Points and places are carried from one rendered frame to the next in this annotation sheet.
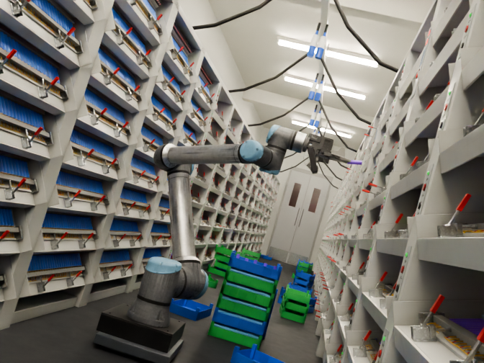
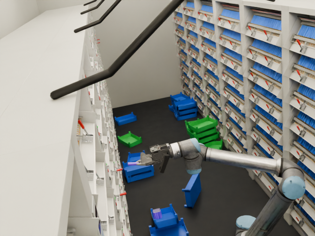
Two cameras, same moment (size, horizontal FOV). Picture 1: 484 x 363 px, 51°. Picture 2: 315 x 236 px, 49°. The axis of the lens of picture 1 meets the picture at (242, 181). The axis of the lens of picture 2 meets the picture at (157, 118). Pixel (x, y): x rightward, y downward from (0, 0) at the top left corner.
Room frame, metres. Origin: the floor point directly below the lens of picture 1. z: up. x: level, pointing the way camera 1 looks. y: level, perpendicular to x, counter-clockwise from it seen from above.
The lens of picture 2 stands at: (3.92, -0.75, 2.04)
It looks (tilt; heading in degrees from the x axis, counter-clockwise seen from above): 23 degrees down; 164
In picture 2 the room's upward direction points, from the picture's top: 9 degrees counter-clockwise
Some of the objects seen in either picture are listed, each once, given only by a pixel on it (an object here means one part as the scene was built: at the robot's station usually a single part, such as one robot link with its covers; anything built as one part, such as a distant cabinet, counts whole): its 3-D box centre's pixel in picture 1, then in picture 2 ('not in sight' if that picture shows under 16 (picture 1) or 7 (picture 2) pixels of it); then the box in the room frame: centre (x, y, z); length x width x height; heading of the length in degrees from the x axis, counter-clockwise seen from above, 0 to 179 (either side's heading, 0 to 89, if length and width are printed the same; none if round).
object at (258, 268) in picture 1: (255, 264); not in sight; (2.99, -0.21, 0.44); 0.30 x 0.20 x 0.08; 87
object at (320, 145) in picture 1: (318, 146); (161, 153); (2.22, -0.28, 1.08); 0.12 x 0.08 x 0.09; 81
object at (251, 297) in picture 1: (247, 291); not in sight; (2.99, -0.21, 0.28); 0.30 x 0.20 x 0.08; 87
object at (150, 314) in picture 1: (150, 308); not in sight; (2.26, 0.22, 0.19); 0.19 x 0.19 x 0.10
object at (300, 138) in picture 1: (300, 142); (174, 151); (2.23, -0.20, 1.07); 0.10 x 0.05 x 0.09; 171
